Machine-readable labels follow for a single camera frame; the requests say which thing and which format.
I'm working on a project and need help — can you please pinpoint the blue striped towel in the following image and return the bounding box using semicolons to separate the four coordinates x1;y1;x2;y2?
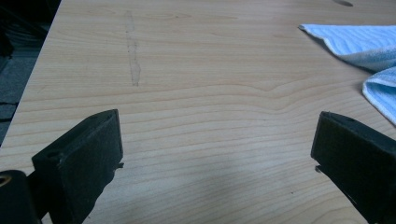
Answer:
298;23;396;126

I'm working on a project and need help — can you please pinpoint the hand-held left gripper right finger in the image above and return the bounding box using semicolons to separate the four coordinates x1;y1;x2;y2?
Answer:
310;110;396;224

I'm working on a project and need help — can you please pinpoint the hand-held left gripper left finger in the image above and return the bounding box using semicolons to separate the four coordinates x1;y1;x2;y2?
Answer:
31;108;125;224

